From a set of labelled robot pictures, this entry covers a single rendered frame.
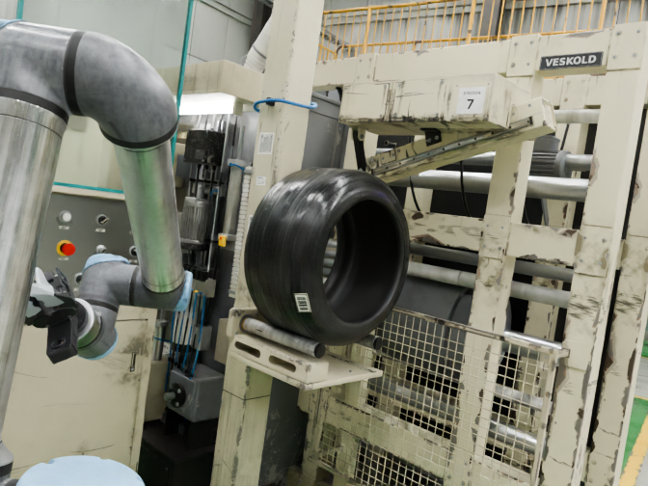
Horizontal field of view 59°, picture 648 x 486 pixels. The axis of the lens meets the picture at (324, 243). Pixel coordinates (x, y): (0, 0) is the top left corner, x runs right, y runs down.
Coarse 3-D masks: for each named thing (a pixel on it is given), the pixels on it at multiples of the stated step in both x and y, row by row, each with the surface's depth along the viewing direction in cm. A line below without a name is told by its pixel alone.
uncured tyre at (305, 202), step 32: (288, 192) 168; (320, 192) 162; (352, 192) 166; (384, 192) 177; (256, 224) 168; (288, 224) 160; (320, 224) 158; (352, 224) 207; (384, 224) 199; (256, 256) 166; (288, 256) 158; (320, 256) 159; (352, 256) 209; (384, 256) 202; (256, 288) 169; (288, 288) 159; (320, 288) 161; (352, 288) 207; (384, 288) 198; (288, 320) 167; (320, 320) 164; (352, 320) 195
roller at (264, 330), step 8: (248, 320) 186; (256, 320) 185; (248, 328) 185; (256, 328) 182; (264, 328) 180; (272, 328) 179; (280, 328) 178; (264, 336) 180; (272, 336) 177; (280, 336) 175; (288, 336) 173; (296, 336) 172; (288, 344) 172; (296, 344) 170; (304, 344) 168; (312, 344) 166; (320, 344) 165; (304, 352) 168; (312, 352) 165; (320, 352) 166
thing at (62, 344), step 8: (72, 320) 103; (48, 328) 103; (56, 328) 102; (64, 328) 102; (72, 328) 101; (48, 336) 101; (56, 336) 100; (64, 336) 100; (72, 336) 100; (48, 344) 99; (56, 344) 97; (64, 344) 98; (72, 344) 98; (48, 352) 97; (56, 352) 97; (64, 352) 97; (72, 352) 98; (56, 360) 97; (64, 360) 98
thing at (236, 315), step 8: (232, 312) 185; (240, 312) 187; (248, 312) 189; (256, 312) 192; (232, 320) 185; (240, 320) 187; (264, 320) 195; (232, 328) 185; (240, 328) 187; (232, 336) 186
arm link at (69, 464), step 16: (48, 464) 70; (64, 464) 70; (80, 464) 71; (96, 464) 72; (112, 464) 73; (16, 480) 69; (32, 480) 66; (48, 480) 66; (64, 480) 67; (80, 480) 68; (96, 480) 68; (112, 480) 69; (128, 480) 70
